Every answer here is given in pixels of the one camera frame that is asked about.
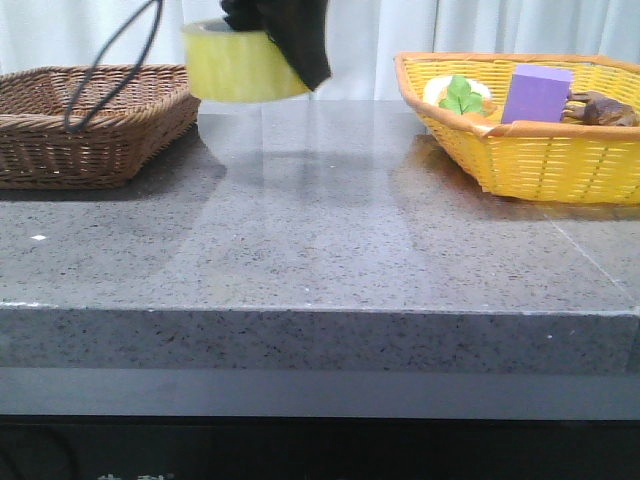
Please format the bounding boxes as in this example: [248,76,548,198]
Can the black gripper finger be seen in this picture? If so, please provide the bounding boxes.
[220,0,332,91]

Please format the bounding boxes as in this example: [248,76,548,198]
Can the yellow tape roll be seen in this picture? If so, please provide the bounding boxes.
[181,19,309,103]

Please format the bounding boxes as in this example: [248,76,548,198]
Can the white curtain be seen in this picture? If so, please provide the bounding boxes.
[1,0,639,100]

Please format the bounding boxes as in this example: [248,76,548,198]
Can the white round toy bun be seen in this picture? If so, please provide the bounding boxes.
[422,75,492,106]

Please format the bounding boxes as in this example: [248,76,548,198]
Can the brown wicker basket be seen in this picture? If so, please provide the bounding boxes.
[1,64,200,190]

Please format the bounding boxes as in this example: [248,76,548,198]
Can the toy carrot with green leaves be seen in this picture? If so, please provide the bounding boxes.
[437,75,497,118]

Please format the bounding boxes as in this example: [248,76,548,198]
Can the purple block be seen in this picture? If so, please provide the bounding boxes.
[501,63,574,124]

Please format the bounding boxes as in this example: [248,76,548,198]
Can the yellow woven basket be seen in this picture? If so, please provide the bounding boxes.
[395,52,639,204]

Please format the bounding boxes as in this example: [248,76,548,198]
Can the brown toy animal figure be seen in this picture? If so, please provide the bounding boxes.
[563,91,639,127]

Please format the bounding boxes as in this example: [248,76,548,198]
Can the black cabinet front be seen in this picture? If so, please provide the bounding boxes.
[1,416,639,479]

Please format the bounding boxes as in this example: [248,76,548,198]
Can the black cable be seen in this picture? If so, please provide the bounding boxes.
[63,0,165,133]

